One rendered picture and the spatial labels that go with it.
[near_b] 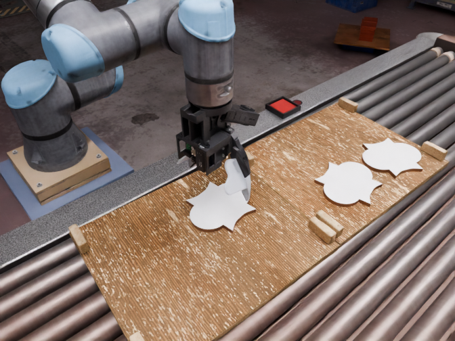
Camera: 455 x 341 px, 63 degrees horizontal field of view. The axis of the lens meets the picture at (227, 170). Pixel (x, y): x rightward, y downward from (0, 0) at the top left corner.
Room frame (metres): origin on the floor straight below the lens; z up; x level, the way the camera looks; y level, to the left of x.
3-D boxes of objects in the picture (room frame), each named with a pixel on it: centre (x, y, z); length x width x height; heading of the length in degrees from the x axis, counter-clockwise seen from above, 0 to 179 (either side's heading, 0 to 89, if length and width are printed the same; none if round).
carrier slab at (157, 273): (0.46, 0.05, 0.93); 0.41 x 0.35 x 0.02; 127
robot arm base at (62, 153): (0.75, 0.44, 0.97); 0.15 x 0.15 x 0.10
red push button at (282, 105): (0.96, -0.17, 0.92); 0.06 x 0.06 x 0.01; 39
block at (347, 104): (0.93, -0.35, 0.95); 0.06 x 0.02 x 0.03; 37
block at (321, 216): (0.48, -0.20, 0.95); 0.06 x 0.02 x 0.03; 37
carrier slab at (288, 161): (0.71, -0.28, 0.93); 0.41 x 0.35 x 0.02; 127
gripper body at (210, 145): (0.52, 0.03, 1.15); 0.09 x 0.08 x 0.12; 140
